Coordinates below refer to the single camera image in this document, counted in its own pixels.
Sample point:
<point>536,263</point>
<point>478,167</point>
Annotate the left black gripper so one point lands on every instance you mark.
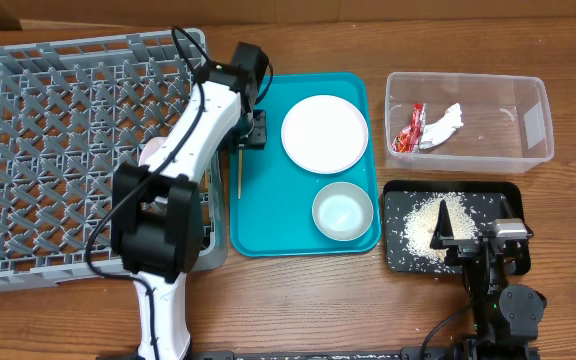
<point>258,135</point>

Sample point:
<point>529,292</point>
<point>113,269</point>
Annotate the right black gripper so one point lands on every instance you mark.
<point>461,249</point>

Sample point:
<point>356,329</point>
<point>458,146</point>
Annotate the wooden chopstick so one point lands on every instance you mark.
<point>240,173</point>

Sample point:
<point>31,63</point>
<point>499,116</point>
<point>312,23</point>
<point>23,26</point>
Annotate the white napkin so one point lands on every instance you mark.
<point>437,133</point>

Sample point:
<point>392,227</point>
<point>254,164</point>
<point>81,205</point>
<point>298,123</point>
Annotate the pink shallow bowl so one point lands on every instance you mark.
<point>150,148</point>

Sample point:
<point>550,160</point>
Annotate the red sauce packet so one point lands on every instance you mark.
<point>408,139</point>

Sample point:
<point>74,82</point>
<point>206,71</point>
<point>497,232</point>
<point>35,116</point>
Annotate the grey bowl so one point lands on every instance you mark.
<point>342,211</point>

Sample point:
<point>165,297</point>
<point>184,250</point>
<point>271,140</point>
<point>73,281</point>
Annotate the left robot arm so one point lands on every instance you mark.
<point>157,229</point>

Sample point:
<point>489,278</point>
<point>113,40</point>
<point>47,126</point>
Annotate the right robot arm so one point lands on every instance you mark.
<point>506,316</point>

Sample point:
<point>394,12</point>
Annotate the black waste tray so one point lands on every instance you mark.
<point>399,196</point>

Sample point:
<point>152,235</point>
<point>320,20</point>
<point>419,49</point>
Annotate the grey dishwasher rack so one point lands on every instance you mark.
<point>71,112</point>

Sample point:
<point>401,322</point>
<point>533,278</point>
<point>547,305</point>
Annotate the pile of rice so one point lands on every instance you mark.
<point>420,223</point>

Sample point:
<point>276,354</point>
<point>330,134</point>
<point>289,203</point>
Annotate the large white plate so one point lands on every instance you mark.
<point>324,134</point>

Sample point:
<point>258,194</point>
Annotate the teal serving tray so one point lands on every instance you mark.
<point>273,217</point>

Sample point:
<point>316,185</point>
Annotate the clear plastic bin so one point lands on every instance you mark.
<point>507,121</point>

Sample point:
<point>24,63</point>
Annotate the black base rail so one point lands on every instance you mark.
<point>405,353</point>

